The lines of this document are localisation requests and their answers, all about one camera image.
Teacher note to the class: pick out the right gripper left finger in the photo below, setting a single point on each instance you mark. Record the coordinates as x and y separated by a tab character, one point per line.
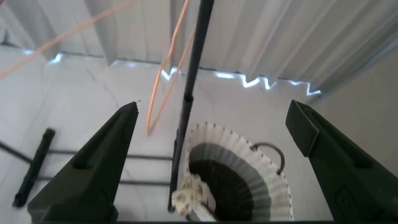
84	183

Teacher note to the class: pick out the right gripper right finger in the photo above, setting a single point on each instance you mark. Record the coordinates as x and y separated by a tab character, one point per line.
351	174

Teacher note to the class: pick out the cream printed garment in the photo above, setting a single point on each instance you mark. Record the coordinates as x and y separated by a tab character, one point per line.
192	193

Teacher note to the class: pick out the pink clothes hanger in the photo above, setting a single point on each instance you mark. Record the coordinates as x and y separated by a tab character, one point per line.
66	35
149	130

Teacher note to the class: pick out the white laundry basket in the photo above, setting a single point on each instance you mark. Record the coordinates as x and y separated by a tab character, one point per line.
267	174

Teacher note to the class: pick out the black clothes rack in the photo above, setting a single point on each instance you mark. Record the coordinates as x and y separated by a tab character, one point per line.
186	105

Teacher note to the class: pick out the white curtain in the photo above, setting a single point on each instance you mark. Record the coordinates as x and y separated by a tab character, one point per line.
280	37

